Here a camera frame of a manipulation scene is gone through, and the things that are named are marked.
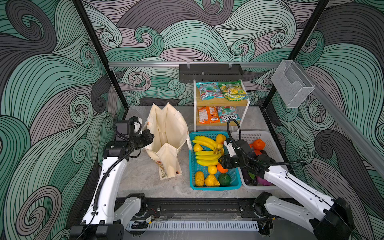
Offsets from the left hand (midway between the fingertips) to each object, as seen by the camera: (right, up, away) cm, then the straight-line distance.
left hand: (154, 134), depth 73 cm
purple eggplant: (+48, -24, +5) cm, 54 cm away
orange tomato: (+61, -9, +18) cm, 65 cm away
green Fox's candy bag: (+41, +11, +18) cm, 47 cm away
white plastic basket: (+67, -11, +15) cm, 69 cm away
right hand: (+36, -14, +6) cm, 39 cm away
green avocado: (+36, -25, +5) cm, 44 cm away
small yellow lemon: (+23, -11, +19) cm, 32 cm away
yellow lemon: (+31, -21, +9) cm, 38 cm away
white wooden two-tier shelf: (+33, +16, +3) cm, 37 cm away
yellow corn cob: (+23, -25, +6) cm, 35 cm away
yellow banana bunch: (+28, -7, +19) cm, 35 cm away
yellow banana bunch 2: (+29, -15, +12) cm, 35 cm away
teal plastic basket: (+42, -22, +3) cm, 47 cm away
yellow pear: (+30, -26, +4) cm, 39 cm away
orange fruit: (+36, -21, +8) cm, 42 cm away
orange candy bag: (+30, +10, +18) cm, 36 cm away
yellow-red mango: (+37, -4, +14) cm, 40 cm away
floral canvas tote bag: (+6, -4, +21) cm, 23 cm away
